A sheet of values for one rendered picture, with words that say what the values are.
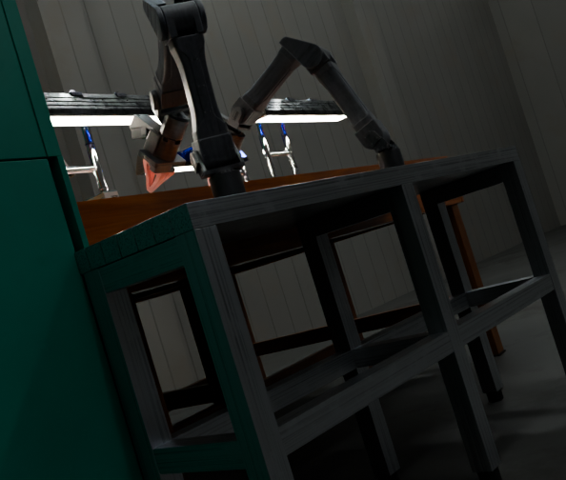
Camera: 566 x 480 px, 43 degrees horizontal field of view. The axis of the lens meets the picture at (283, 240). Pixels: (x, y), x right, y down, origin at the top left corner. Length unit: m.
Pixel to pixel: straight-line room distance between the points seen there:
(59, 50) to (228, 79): 1.51
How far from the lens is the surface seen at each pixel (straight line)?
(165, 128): 1.68
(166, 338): 4.38
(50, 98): 1.84
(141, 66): 5.08
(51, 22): 4.65
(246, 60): 5.85
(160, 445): 1.26
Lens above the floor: 0.54
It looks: 2 degrees up
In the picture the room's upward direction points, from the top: 17 degrees counter-clockwise
